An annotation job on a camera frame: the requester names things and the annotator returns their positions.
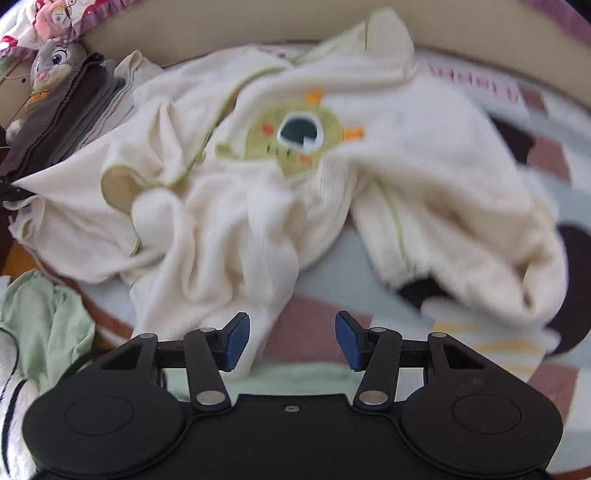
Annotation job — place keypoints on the beige drawer cabinet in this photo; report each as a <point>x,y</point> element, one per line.
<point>11,101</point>

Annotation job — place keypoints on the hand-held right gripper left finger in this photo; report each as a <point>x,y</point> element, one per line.
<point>236,344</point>

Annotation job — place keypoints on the white black-striped cloth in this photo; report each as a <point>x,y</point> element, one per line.
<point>14,415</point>

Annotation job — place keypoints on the cream monster patch cardigan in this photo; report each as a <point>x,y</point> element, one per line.
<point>258,207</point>

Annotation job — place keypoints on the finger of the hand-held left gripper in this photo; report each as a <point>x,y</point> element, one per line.
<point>7,189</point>

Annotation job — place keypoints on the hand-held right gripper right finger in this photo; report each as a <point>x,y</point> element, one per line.
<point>348,341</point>

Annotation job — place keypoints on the checked printed mat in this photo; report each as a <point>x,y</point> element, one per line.
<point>323,277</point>

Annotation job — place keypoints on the grey folded garment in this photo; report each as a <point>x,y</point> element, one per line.
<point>92,115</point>

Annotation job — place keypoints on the grey bunny plush toy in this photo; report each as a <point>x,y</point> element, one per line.
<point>55,60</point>

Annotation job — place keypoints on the quilt with purple ruffle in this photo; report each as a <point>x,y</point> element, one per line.
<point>97,18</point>

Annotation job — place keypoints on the beige bed frame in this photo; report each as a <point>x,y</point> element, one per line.
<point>277,23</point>

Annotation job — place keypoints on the light green garment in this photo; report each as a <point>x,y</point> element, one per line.
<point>46,314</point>

